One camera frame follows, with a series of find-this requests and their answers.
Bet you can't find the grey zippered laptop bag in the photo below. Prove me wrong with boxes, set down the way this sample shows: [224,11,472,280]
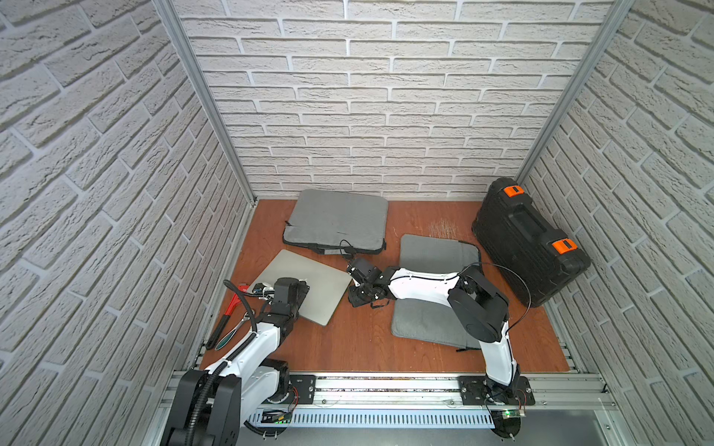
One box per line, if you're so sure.
[283,190,389,255]

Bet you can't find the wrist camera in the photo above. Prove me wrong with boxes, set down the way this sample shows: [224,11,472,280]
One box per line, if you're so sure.
[347,258,382,286]
[250,282,275,300]

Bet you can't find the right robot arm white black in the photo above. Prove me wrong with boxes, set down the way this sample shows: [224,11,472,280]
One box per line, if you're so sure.
[347,258,520,403]

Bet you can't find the silver apple laptop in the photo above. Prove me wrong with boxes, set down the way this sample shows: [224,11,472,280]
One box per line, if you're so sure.
[249,249,353,326]

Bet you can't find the red handled pliers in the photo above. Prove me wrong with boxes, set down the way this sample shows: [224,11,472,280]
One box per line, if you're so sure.
[206,294,241,350]

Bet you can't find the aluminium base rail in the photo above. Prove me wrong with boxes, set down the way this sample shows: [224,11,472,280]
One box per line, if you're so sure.
[158,370,617,414]

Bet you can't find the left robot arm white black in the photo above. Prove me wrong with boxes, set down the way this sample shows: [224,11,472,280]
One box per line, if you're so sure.
[160,277,310,445]

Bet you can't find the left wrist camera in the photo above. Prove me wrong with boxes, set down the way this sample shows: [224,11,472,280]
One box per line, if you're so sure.
[250,282,275,300]

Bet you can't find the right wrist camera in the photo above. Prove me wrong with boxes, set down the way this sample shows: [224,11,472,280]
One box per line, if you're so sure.
[347,258,382,286]

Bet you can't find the grey laptop sleeve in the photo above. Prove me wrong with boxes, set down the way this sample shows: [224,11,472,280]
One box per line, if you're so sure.
[392,234,481,349]

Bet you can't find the black plastic tool case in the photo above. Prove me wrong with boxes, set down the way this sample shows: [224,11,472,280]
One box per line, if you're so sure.
[472,178,591,308]

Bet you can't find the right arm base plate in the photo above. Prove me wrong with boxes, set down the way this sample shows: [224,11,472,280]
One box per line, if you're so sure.
[457,375,536,406]

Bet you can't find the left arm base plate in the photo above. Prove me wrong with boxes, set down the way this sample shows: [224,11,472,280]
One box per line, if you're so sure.
[266,374,317,406]

